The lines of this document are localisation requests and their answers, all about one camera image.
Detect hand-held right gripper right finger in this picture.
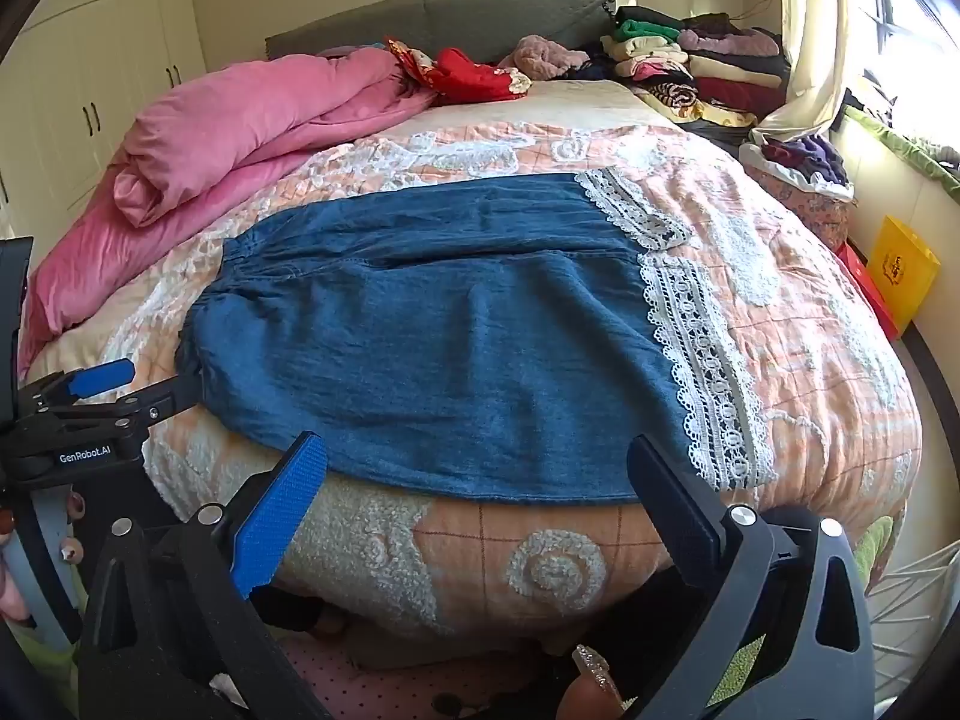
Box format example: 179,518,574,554
626,435,878,720

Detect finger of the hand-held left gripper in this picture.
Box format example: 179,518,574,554
45,371,207,440
22,358,137,413

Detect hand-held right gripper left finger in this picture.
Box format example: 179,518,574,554
77,431,353,720

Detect blue towel with lace trim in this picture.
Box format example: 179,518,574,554
174,171,777,505

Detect person's left hand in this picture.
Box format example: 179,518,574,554
0,491,85,623

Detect person's right hand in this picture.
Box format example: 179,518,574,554
559,643,627,720

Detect pink dotted cloth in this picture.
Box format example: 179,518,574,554
285,630,571,720

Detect peach printed bed cover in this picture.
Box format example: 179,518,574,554
26,79,923,653

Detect green cloth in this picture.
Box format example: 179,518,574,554
847,514,897,593

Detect white drying rack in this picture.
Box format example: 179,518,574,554
862,547,920,698

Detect pink blanket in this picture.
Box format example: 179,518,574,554
16,45,440,380

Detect red box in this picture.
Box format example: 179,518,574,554
834,240,901,342

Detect floral pillow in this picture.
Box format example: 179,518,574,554
739,142,856,248

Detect cream wardrobe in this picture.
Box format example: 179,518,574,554
0,0,207,241

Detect yellow paper bag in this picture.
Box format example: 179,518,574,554
866,215,941,331

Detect purple clothes pile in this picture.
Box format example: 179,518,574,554
757,133,852,192

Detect cream bed sheet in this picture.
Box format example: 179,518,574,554
517,79,676,128

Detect stack of folded clothes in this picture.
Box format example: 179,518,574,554
592,6,792,128

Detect dark striped cloth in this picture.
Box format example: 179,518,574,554
844,86,901,128

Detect red patterned cloth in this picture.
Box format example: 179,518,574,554
384,36,532,102

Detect pink fluffy garment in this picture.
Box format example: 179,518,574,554
499,34,593,81

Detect cream curtain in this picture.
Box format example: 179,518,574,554
754,0,863,143

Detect grey headboard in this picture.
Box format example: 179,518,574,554
264,0,620,65

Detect window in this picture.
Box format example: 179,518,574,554
862,0,960,143

